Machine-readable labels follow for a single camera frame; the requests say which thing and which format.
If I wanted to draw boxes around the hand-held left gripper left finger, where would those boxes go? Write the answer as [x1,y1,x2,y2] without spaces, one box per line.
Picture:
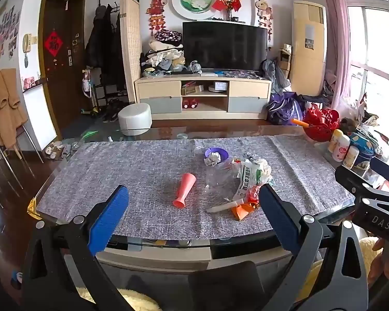
[21,185,132,311]

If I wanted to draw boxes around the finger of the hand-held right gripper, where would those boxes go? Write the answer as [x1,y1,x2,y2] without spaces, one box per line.
[335,165,389,201]
[370,157,389,185]

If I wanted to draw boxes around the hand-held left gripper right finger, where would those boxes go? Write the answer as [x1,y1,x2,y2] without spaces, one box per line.
[258,183,369,311]

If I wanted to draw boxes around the white tissue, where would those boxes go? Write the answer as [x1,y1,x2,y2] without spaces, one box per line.
[254,158,274,185]

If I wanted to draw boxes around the grey-white paper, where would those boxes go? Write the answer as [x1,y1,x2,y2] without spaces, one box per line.
[204,152,221,167]

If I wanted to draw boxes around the black trash bin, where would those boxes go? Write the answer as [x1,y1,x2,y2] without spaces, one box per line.
[187,261,266,311]

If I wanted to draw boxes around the person's right hand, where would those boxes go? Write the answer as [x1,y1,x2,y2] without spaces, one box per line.
[368,236,389,287]

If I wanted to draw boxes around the red foil wrapper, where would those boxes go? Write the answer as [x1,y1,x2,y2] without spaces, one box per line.
[248,185,263,204]

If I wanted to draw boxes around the blue printed tin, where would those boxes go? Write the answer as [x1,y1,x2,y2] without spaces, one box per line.
[350,133,375,171]

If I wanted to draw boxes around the orange wrapper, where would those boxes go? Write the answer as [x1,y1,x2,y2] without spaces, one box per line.
[231,201,256,221]

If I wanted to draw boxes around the person's right leg yellow fleece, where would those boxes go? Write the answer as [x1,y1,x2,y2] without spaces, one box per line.
[298,236,380,302]

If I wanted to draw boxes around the person's leg yellow fleece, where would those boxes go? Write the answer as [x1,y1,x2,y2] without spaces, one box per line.
[298,236,380,302]
[79,287,163,311]

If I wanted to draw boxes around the green and white packet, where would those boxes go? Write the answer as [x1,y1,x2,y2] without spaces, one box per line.
[232,160,258,203]

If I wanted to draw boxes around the grey woven table mat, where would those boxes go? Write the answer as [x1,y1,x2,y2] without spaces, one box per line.
[36,135,355,240]

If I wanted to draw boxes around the white plastic stick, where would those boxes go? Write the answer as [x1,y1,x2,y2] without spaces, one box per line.
[207,200,239,214]

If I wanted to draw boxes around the red plastic basket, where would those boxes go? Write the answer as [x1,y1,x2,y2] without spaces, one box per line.
[303,108,340,142]

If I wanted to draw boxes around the clear plastic bag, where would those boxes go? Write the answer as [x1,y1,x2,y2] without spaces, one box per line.
[205,160,244,201]

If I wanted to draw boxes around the purple plastic bowl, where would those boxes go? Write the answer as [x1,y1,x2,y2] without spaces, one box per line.
[204,148,229,166]

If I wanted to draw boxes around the coral ribbed cone cup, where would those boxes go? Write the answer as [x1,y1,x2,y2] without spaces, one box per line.
[172,173,197,208]

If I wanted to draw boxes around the pair of slippers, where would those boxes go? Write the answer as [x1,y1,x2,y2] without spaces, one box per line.
[44,143,72,160]

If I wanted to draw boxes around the person's left leg yellow fleece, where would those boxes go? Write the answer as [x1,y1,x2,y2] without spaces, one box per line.
[79,287,163,311]

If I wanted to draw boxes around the purple jacket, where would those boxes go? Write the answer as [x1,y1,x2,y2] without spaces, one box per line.
[267,92,307,125]

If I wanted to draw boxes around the window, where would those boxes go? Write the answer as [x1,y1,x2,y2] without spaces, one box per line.
[347,3,389,137]

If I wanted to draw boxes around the white round stool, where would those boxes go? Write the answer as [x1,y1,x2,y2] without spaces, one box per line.
[117,103,153,136]

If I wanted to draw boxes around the white board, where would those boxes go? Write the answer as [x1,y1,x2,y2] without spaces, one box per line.
[23,81,58,156]

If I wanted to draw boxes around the beige standing air conditioner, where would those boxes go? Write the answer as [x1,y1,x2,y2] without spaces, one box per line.
[290,1,327,96]

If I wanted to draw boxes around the child scooter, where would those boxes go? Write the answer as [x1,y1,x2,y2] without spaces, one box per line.
[81,68,99,115]

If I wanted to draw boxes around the beige and grey television cabinet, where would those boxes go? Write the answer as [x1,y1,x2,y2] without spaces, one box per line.
[134,71,272,121]

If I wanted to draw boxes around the dark brown door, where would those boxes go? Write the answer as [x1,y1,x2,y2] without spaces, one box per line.
[38,0,86,130]

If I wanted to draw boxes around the pink curtain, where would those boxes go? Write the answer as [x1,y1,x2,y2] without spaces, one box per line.
[321,0,352,104]

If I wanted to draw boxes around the beige coat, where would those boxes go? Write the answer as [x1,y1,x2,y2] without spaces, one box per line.
[0,69,28,148]

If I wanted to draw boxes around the pile of clothes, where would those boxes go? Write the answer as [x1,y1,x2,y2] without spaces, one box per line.
[139,29,185,78]

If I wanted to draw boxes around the beige folding screen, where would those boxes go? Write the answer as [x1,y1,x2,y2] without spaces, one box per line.
[120,0,143,104]

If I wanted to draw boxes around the dark hanging coats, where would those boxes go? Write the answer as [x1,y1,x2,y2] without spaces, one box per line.
[84,4,127,81]

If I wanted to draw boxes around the black flat television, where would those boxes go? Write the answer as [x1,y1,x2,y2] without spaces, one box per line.
[182,22,268,72]

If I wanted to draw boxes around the red diamond door sticker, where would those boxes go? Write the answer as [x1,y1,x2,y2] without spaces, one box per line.
[44,31,64,58]

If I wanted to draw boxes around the red fish hanging ornament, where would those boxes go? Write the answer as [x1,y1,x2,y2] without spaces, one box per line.
[146,0,168,36]

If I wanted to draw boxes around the wall photo collage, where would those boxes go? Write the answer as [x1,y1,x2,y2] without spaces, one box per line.
[0,6,22,72]

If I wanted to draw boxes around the round white wall art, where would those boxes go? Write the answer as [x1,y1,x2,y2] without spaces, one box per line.
[172,0,220,20]

